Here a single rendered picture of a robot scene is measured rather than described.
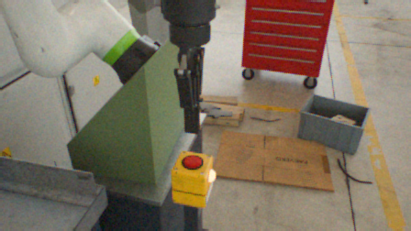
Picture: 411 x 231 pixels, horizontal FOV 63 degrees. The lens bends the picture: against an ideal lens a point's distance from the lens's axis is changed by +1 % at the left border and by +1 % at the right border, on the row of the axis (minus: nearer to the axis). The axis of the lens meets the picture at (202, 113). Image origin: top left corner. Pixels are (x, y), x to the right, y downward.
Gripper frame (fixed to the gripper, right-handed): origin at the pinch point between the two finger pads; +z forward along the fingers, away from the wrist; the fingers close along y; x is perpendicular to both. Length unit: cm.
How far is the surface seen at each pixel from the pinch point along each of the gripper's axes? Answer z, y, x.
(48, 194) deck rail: 17.2, 12.4, -29.9
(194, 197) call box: 19.0, 3.6, 1.1
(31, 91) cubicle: 29, -48, -85
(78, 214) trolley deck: 17.7, 15.3, -20.6
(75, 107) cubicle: 51, -73, -86
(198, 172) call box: 12.3, 2.6, 2.0
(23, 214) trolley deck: 17.6, 18.3, -31.6
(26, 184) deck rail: 17.1, 10.9, -36.7
